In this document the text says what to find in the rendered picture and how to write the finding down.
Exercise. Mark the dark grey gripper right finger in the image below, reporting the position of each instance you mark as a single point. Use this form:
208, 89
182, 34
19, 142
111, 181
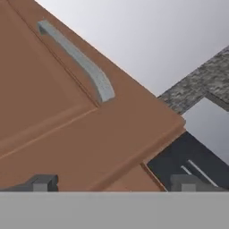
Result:
186, 183

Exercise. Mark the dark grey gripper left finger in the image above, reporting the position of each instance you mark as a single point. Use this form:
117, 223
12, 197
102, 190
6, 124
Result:
41, 182

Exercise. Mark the brown wooden cabinet door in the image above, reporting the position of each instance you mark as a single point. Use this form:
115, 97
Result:
74, 125

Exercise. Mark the brown wooden cabinet frame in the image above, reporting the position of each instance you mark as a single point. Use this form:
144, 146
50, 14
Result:
140, 180

